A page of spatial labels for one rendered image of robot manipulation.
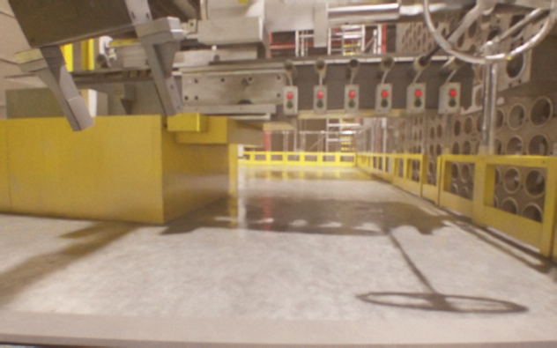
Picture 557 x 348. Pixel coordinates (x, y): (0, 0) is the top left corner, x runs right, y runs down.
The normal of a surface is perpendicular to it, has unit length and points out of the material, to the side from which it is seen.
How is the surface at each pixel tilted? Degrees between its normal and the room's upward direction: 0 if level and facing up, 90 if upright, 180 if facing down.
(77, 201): 90
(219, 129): 90
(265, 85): 90
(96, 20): 113
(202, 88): 90
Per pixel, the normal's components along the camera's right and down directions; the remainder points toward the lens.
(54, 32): -0.07, 0.47
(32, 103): -0.18, 0.07
